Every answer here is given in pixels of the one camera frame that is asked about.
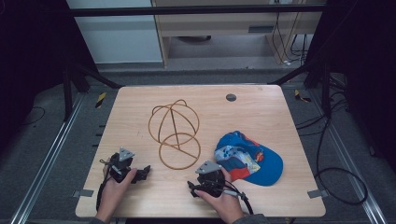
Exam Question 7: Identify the grey metal table bracket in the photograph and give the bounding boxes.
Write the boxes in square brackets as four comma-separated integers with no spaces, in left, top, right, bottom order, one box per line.
[72,189,95,199]
[306,189,330,200]

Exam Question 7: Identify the person's left hand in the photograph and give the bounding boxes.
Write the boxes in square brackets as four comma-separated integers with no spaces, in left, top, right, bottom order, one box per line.
[98,159,138,217]

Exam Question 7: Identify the light wooden desk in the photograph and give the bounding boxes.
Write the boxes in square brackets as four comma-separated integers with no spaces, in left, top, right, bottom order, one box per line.
[150,0,327,68]

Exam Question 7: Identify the hanging cables under desk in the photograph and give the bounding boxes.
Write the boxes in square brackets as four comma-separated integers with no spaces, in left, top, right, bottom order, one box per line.
[271,11,310,66]

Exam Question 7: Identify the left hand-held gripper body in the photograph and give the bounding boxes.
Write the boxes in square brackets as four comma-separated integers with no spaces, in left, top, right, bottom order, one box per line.
[106,147,138,184]

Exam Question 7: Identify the white cabinet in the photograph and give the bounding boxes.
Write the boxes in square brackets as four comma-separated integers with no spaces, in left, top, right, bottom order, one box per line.
[65,0,164,65]

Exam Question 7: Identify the thin black floor cable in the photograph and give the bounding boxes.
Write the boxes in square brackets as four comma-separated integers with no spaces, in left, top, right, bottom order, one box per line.
[21,105,47,126]

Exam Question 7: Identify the black curtain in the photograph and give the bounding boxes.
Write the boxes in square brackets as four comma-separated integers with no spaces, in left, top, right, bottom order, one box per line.
[306,0,396,175]
[0,0,94,150]

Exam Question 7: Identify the yellow black hazard tape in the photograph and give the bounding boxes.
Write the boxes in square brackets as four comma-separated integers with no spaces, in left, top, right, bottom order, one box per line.
[293,89,312,104]
[94,91,107,109]

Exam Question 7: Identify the black horizontal frame bar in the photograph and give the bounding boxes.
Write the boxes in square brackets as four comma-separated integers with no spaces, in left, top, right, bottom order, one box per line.
[66,4,327,18]

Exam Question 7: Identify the black metal frame strut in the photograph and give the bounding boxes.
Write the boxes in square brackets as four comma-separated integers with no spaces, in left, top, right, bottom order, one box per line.
[268,59,333,119]
[61,61,125,123]

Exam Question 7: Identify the looped black floor cable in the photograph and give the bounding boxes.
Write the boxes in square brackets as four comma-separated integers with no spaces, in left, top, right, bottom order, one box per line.
[313,116,369,207]

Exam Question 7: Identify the aluminium floor rail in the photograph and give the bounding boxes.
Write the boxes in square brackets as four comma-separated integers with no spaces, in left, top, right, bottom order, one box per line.
[8,92,86,224]
[310,89,389,224]

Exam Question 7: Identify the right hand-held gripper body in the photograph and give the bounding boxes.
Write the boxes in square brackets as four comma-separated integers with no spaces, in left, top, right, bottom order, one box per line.
[194,160,226,198]

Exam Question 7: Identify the gold wire hat stand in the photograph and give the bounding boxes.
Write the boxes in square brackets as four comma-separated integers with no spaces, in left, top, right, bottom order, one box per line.
[148,99,202,171]

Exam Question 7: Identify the blue printed baseball cap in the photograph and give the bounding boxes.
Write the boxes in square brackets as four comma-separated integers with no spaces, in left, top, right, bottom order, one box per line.
[213,130,285,188]

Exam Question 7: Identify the person's right hand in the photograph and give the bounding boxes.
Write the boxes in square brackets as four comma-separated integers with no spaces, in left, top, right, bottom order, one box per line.
[193,167,246,224]

